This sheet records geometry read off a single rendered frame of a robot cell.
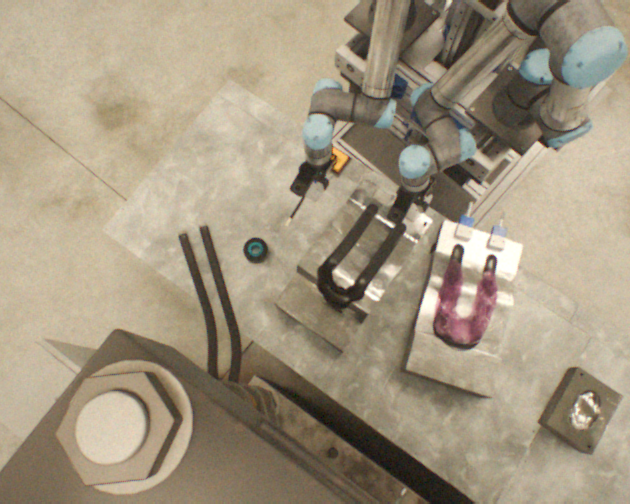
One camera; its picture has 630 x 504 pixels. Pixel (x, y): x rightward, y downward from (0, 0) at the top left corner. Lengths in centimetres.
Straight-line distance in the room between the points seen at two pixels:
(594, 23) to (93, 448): 107
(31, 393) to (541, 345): 142
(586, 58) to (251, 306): 115
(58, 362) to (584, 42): 116
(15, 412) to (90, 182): 190
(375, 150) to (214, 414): 215
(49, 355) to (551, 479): 141
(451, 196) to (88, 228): 175
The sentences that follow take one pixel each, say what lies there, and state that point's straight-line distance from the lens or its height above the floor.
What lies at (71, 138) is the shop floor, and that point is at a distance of 308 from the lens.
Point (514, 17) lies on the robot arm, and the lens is 128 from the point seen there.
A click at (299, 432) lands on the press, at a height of 79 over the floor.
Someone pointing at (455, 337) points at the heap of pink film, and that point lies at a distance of 168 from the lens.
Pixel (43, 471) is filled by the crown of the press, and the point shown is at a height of 201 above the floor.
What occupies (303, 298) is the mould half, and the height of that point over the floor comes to 86.
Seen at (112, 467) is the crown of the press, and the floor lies 204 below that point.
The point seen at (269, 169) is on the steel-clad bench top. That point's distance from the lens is 187.
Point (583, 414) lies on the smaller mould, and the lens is 184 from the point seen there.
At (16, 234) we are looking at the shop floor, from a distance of 300.
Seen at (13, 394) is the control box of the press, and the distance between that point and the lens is 118.
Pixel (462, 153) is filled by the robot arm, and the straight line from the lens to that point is 140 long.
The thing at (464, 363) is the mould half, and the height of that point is 91.
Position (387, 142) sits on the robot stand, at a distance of 259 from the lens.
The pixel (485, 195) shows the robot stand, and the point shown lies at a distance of 256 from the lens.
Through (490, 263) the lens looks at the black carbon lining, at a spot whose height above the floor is 85.
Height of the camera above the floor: 251
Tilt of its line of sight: 75 degrees down
